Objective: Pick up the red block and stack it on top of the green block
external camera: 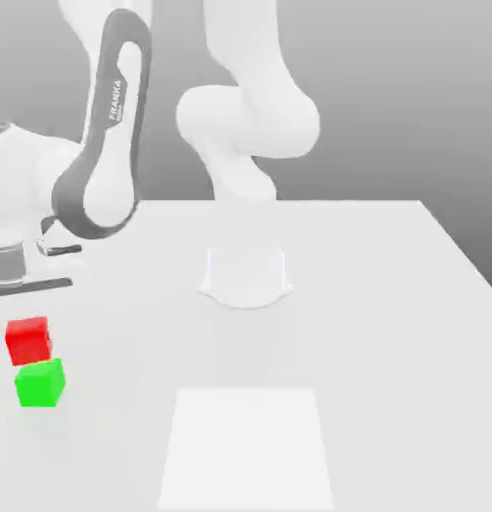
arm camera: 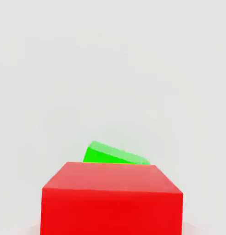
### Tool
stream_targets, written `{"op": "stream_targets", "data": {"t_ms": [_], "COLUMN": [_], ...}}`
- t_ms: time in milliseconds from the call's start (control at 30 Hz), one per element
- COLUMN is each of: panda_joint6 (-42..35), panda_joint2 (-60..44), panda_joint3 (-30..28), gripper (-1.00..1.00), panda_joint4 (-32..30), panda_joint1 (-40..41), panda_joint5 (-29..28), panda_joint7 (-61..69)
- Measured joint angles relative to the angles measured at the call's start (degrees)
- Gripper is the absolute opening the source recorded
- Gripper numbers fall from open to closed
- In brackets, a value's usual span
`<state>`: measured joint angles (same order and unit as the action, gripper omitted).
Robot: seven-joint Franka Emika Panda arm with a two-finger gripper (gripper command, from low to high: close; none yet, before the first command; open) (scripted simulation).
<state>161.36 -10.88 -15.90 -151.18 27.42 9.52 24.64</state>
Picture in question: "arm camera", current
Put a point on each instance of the small green cube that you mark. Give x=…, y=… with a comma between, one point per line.
x=103, y=156

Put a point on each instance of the small red cube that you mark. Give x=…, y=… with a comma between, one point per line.
x=111, y=209

